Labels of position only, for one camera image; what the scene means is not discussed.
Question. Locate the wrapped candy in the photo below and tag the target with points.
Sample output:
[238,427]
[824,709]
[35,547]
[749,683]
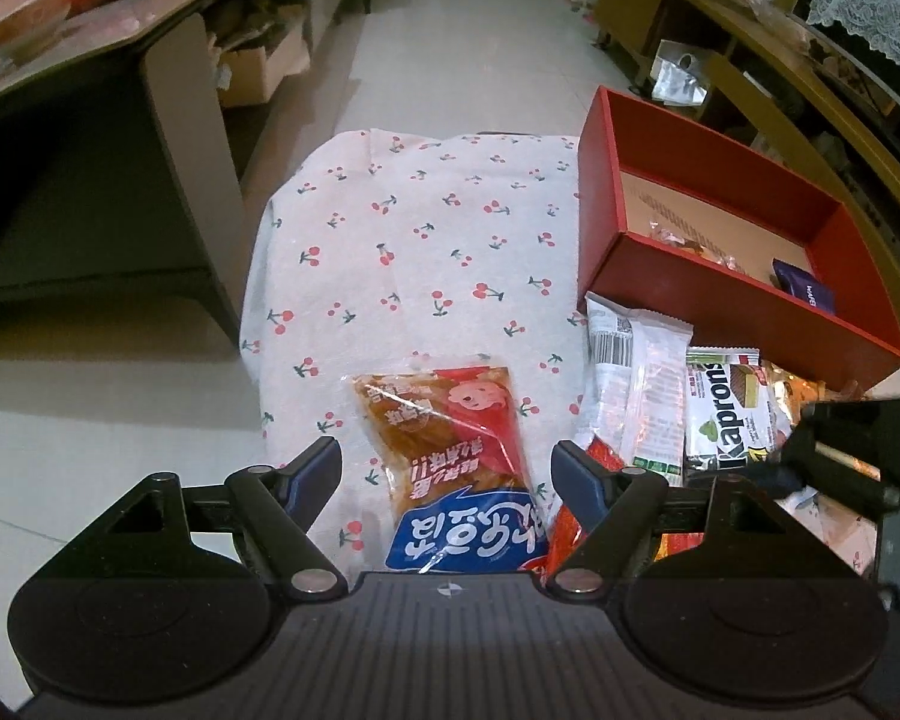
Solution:
[666,231]
[732,262]

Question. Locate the red cardboard box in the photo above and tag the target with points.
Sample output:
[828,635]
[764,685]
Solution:
[720,315]

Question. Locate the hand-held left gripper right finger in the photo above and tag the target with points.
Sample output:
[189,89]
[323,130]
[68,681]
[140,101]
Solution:
[574,474]

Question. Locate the green and white wafer packet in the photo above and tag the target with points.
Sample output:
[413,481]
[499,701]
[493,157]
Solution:
[720,420]

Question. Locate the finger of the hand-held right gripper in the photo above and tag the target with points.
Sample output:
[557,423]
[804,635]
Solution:
[870,420]
[784,474]

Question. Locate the silver foil bag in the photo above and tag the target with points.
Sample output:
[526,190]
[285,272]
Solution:
[679,75]

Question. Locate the white barcode snack packet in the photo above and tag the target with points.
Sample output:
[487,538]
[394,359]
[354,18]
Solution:
[645,375]

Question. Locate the orange snack packet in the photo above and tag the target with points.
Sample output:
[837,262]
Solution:
[802,390]

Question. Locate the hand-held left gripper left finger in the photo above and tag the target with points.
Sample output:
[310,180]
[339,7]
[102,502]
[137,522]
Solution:
[319,466]

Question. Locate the glass bowl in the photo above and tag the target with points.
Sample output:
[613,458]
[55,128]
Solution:
[26,22]

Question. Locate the grey side table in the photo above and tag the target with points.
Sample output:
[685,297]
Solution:
[180,165]

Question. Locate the purple snack packet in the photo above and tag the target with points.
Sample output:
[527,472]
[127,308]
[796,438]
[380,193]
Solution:
[802,285]

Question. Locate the red and blue snack packet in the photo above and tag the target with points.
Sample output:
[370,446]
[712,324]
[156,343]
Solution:
[450,427]

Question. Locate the pale pink snack packet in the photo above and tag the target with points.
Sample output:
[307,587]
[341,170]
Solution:
[840,532]

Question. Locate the cherry print white cloth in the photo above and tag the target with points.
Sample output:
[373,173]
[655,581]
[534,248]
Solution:
[420,240]

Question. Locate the long red snack packet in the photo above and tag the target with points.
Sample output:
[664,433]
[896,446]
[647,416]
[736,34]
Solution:
[566,540]

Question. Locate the brown cardboard box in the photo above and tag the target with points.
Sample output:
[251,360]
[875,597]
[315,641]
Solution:
[259,64]

